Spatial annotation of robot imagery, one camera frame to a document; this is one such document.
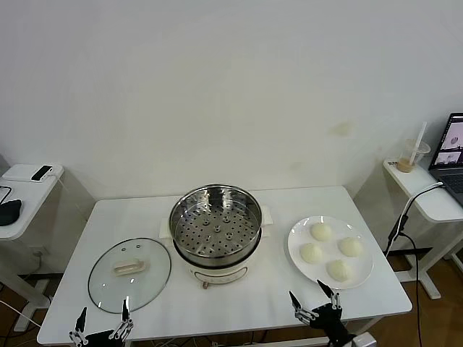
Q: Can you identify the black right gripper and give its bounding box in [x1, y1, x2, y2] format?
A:
[288, 278, 358, 345]

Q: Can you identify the thin white cable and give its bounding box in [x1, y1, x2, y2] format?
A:
[50, 172, 90, 222]

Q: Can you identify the dark grey open laptop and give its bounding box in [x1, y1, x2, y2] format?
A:
[428, 111, 463, 207]

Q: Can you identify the stainless steel steamer basket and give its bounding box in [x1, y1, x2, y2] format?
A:
[169, 183, 262, 267]

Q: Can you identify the white floor cable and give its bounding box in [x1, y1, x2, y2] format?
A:
[0, 299, 43, 328]

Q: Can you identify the cream electric cooker base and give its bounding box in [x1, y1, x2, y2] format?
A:
[158, 204, 276, 291]

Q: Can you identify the black and white laptop cable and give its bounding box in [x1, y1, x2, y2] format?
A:
[383, 181, 445, 347]

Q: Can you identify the black smartphone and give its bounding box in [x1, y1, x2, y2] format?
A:
[30, 165, 54, 181]

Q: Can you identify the white table underframe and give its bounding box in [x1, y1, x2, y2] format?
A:
[128, 314, 379, 347]

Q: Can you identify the flat white box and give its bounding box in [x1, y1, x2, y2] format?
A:
[1, 163, 63, 183]

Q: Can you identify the white round plate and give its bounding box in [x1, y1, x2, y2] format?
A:
[287, 215, 374, 290]

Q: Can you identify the clear plastic drink cup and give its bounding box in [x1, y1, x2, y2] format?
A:
[397, 138, 431, 174]

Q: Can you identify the white side table with laptop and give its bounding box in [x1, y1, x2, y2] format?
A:
[382, 157, 463, 299]

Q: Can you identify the black soft pouch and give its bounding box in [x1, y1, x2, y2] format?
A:
[0, 199, 22, 227]

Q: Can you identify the white side table with phone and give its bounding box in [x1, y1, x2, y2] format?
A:
[0, 163, 66, 333]

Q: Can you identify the white steamed baozi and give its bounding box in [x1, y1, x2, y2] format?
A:
[326, 259, 354, 281]
[338, 236, 364, 258]
[300, 242, 324, 265]
[310, 222, 334, 242]

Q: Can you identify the round glass lid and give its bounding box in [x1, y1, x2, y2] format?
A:
[88, 237, 172, 314]

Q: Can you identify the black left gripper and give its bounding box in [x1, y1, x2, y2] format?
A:
[68, 296, 135, 347]

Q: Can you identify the white drinking straw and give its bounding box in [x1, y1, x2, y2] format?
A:
[410, 121, 428, 167]

